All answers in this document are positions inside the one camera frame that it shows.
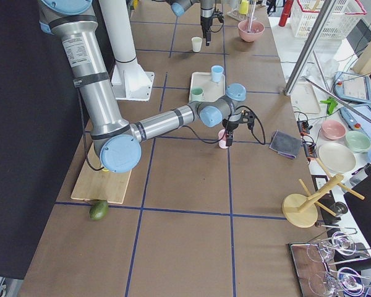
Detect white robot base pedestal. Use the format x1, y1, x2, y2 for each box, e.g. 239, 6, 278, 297
100, 0, 155, 101

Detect aluminium camera post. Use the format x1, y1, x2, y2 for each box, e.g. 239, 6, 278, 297
284, 1, 335, 95

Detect cream yellow cup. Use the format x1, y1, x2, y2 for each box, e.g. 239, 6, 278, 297
191, 37, 203, 53

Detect black power strip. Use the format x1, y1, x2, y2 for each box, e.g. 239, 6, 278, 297
297, 120, 317, 162

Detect wooden cutting board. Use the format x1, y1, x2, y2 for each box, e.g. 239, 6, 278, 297
70, 161, 132, 204

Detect metal tongs black tip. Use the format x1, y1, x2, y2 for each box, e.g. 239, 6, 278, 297
247, 0, 257, 33

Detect grey folded cloth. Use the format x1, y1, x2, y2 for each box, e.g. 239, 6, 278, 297
269, 130, 302, 160

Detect blue cup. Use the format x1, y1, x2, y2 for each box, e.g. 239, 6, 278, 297
211, 65, 224, 83

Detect small pink bowl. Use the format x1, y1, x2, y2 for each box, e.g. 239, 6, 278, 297
322, 119, 346, 140

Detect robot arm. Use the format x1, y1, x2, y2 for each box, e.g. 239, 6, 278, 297
165, 0, 224, 46
38, 1, 246, 173

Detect pink cup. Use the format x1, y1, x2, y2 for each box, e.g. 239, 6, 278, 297
218, 129, 228, 149

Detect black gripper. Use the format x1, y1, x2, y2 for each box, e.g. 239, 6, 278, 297
222, 111, 255, 147
200, 8, 224, 46

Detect cream plate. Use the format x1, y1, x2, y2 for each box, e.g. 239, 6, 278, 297
318, 142, 356, 173

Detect small green bowl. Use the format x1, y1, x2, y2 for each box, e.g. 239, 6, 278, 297
345, 131, 371, 153

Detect wine glass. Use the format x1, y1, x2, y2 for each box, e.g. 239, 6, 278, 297
308, 267, 371, 296
306, 231, 369, 263

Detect white plastic basket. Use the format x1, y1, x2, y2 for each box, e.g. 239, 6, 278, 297
289, 0, 367, 41

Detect green cup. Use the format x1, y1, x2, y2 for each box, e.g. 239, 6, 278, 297
190, 87, 203, 101

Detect large pink bowl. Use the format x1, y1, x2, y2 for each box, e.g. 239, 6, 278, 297
237, 20, 265, 42

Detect red fire extinguisher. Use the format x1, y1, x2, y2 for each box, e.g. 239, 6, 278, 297
278, 0, 294, 27

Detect green avocado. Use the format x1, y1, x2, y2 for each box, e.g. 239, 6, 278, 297
89, 200, 109, 220

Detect teach pendant tablet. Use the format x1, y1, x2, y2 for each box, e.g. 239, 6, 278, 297
333, 71, 371, 104

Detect wooden cup stand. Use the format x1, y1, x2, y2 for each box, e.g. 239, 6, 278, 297
282, 158, 365, 228

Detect black frame tray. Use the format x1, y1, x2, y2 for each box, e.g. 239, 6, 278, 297
289, 243, 371, 296

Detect cream rabbit tray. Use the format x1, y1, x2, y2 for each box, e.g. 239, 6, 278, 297
190, 72, 226, 101

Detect yellow cup on rack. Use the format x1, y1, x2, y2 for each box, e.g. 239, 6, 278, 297
238, 0, 249, 15

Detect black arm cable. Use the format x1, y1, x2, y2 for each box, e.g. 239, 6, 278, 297
79, 86, 266, 171
209, 8, 226, 33

